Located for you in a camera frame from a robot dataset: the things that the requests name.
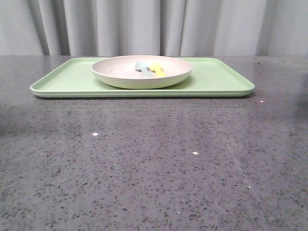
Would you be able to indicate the white round plate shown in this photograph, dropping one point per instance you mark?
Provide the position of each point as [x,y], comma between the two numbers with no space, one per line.
[122,72]

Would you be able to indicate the light blue plastic spoon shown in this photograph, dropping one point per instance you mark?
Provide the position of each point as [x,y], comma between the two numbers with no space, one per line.
[143,68]

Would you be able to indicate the light green plastic tray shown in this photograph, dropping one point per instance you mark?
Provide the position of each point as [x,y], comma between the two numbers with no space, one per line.
[209,78]

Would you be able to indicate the grey pleated curtain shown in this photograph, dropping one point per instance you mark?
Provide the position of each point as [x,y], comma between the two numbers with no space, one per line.
[188,28]

